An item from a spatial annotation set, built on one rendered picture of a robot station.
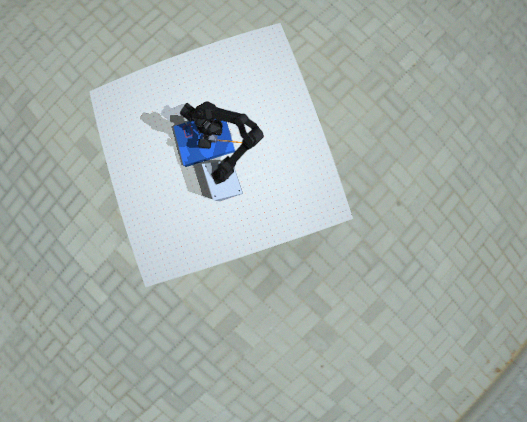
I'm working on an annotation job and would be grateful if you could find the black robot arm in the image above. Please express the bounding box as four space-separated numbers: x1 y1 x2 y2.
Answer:
180 101 264 185

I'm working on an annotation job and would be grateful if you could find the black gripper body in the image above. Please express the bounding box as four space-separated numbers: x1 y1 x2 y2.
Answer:
197 126 211 149

